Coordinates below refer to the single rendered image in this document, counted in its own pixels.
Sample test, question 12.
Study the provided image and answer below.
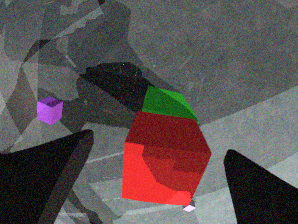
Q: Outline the green block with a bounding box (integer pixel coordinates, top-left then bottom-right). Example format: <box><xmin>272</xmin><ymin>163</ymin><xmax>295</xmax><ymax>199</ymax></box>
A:
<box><xmin>141</xmin><ymin>95</ymin><xmax>198</xmax><ymax>123</ymax></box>
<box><xmin>144</xmin><ymin>85</ymin><xmax>186</xmax><ymax>104</ymax></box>

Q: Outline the red block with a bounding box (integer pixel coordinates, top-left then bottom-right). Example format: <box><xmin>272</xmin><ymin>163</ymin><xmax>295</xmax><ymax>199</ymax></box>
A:
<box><xmin>122</xmin><ymin>112</ymin><xmax>212</xmax><ymax>205</ymax></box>

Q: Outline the small purple cube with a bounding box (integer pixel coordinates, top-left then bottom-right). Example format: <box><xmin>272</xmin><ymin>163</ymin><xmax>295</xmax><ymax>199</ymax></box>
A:
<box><xmin>37</xmin><ymin>97</ymin><xmax>63</xmax><ymax>125</ymax></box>

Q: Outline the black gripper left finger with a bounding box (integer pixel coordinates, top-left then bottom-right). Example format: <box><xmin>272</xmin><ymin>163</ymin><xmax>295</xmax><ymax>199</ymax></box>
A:
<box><xmin>0</xmin><ymin>129</ymin><xmax>93</xmax><ymax>224</ymax></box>

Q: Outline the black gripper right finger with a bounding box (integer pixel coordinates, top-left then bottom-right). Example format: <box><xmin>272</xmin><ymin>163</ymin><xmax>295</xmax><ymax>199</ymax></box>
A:
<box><xmin>223</xmin><ymin>149</ymin><xmax>298</xmax><ymax>224</ymax></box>

